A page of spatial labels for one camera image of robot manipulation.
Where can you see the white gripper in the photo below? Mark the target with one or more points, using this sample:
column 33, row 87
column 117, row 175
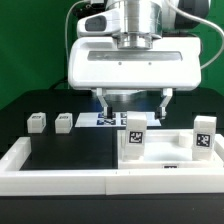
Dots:
column 173, row 62

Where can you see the white square table top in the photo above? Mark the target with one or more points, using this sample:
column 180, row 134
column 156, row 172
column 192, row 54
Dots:
column 168, row 149

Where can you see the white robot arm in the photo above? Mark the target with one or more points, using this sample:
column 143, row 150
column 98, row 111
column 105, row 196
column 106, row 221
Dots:
column 137, row 45

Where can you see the white sheet with markers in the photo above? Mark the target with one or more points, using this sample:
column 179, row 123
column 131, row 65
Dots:
column 119, row 120

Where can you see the white U-shaped obstacle fence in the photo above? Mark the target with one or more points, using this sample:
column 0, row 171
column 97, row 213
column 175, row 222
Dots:
column 16, row 182

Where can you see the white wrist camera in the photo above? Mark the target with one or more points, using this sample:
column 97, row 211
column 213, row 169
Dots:
column 101, row 24

